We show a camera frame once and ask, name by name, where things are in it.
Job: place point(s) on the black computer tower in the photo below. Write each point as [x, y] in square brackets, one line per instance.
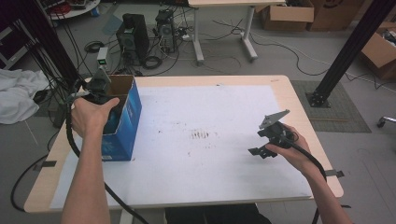
[134, 37]

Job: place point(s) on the blue cardboard box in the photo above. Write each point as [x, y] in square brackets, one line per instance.
[123, 124]

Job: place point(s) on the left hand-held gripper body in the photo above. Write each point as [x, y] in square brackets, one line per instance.
[99, 85]

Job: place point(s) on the white cloth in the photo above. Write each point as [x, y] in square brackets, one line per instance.
[18, 93]

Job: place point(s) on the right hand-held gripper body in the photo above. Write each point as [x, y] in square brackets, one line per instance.
[275, 129]

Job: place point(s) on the grey floor mat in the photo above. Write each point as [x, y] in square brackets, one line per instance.
[342, 105]

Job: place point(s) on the round white table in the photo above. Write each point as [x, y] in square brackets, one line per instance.
[77, 9]

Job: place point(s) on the person's dark pants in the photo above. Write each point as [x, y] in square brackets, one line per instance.
[214, 214]

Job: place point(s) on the white desk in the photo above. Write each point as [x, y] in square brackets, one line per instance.
[230, 3]

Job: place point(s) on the person's right hand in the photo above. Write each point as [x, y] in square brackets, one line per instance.
[294, 155]

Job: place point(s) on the person's left hand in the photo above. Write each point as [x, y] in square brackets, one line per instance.
[90, 118]

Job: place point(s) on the large closed cardboard box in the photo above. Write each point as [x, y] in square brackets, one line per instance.
[336, 14]

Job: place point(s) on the open cardboard box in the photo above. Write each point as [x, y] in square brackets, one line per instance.
[288, 17]

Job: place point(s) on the cardboard box with dark contents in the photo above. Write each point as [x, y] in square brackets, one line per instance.
[378, 53]

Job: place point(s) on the grey open computer tower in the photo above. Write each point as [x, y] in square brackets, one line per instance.
[166, 29]

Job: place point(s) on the white paper sheet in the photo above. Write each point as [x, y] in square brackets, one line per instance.
[202, 149]

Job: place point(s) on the black metal stand with base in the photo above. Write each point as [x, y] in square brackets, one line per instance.
[351, 46]

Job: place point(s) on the grey tape strip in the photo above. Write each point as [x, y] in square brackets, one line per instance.
[334, 173]
[45, 165]

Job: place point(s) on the small white device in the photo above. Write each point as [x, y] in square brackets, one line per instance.
[102, 56]

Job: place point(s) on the chair caster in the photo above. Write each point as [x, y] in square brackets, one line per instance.
[384, 120]

